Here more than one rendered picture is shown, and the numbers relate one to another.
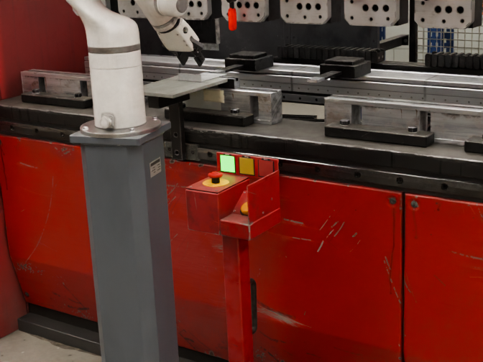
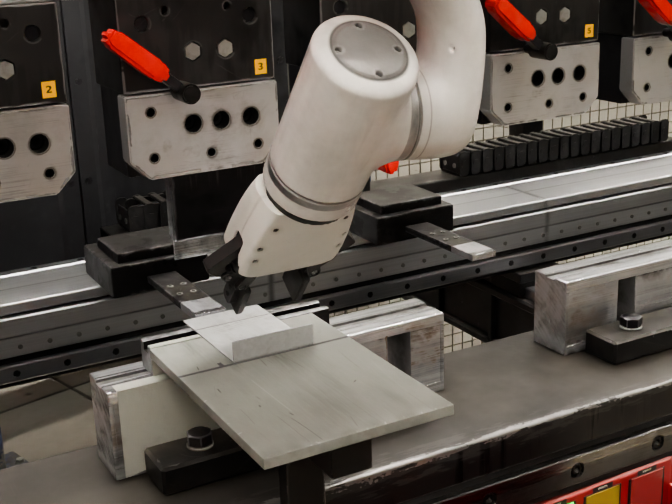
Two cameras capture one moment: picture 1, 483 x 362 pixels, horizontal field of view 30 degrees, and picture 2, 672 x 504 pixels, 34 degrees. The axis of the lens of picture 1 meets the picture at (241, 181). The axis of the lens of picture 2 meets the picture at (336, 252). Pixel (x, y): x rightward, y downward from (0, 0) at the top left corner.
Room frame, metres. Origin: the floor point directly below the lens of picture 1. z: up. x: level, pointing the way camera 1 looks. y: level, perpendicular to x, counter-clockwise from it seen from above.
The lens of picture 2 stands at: (2.16, 0.98, 1.41)
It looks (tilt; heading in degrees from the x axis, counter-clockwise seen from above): 18 degrees down; 297
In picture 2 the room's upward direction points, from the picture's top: 2 degrees counter-clockwise
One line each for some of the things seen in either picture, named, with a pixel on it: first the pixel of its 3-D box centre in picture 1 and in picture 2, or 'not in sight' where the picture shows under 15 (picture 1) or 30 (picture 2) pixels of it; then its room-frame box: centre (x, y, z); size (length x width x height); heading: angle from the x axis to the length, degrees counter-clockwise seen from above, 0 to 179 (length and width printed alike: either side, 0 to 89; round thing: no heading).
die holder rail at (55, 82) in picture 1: (78, 87); not in sight; (3.05, 0.54, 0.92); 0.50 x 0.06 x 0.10; 55
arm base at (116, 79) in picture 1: (117, 89); not in sight; (2.07, 0.28, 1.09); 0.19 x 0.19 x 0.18
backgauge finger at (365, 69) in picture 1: (333, 70); (424, 223); (2.67, -0.29, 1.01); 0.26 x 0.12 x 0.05; 145
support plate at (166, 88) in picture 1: (177, 85); (291, 379); (2.62, 0.18, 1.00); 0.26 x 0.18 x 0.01; 145
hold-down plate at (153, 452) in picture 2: (208, 115); (291, 433); (2.67, 0.09, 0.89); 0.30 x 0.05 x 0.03; 55
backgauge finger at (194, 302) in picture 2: (236, 64); (167, 274); (2.87, 0.00, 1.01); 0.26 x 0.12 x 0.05; 145
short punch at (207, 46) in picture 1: (204, 34); (218, 205); (2.74, 0.09, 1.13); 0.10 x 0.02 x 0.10; 55
